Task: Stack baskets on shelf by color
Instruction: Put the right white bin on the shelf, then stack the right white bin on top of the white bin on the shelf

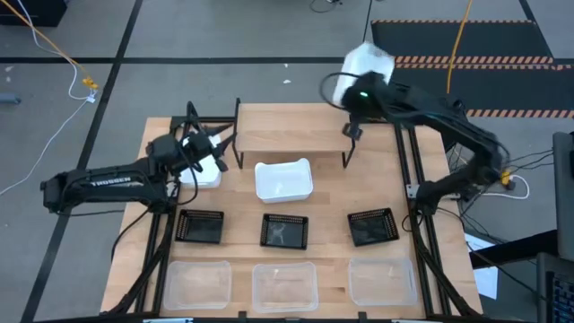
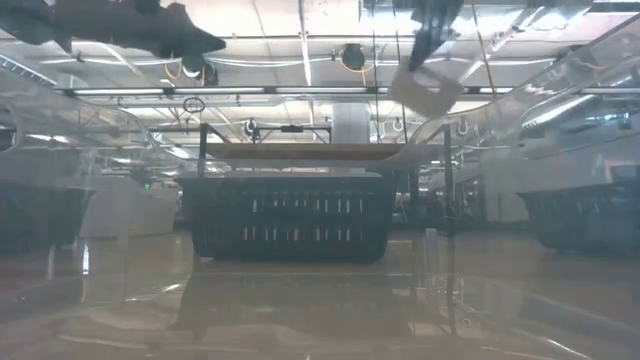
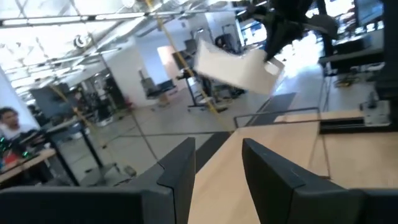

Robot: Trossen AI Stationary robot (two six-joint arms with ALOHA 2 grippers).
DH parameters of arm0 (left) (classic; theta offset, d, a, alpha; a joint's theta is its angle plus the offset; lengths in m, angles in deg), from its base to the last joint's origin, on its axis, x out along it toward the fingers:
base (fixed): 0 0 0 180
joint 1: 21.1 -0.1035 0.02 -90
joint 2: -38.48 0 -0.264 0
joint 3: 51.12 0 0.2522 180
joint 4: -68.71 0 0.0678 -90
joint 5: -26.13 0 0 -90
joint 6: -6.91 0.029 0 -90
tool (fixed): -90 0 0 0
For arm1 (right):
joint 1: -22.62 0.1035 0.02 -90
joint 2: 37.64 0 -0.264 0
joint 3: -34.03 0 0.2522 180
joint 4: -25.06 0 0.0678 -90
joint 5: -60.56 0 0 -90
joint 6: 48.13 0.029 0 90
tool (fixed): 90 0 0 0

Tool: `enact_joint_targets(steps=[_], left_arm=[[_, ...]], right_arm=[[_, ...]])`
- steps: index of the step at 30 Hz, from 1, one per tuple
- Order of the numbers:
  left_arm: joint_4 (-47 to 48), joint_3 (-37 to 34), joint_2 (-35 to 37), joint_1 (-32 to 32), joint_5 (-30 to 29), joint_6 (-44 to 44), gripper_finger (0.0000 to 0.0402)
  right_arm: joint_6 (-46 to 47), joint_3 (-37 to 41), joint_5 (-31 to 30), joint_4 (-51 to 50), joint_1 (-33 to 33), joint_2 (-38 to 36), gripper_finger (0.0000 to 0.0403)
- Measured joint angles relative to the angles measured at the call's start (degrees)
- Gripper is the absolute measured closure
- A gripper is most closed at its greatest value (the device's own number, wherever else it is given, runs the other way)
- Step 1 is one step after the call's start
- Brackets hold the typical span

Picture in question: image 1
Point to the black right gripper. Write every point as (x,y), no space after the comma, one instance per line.
(353,131)

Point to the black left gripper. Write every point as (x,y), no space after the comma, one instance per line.
(197,148)

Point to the white plastic basket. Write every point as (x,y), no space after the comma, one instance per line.
(365,56)
(283,181)
(204,179)

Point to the black perforated plastic basket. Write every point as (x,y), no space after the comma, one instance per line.
(199,228)
(372,229)
(284,233)

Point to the clear plastic basket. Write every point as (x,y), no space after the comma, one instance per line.
(197,287)
(381,282)
(284,289)

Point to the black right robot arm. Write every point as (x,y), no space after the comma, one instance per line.
(489,152)

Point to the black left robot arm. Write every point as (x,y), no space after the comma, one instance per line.
(112,184)

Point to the wooden shelf with black legs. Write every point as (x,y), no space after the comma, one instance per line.
(291,130)

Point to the black mat with hazard stripes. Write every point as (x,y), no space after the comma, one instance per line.
(493,40)

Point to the white paper sheet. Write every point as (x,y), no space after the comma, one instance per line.
(486,278)

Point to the black slanted bar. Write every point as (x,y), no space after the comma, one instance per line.
(515,249)

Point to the small grey floor object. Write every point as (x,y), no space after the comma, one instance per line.
(9,98)

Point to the grey monitor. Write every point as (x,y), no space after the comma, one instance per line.
(564,197)

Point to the black box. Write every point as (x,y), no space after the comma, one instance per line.
(31,11)

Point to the dark device with blue keys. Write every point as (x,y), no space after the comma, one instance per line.
(560,296)

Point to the black metal table frame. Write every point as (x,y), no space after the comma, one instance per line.
(402,154)

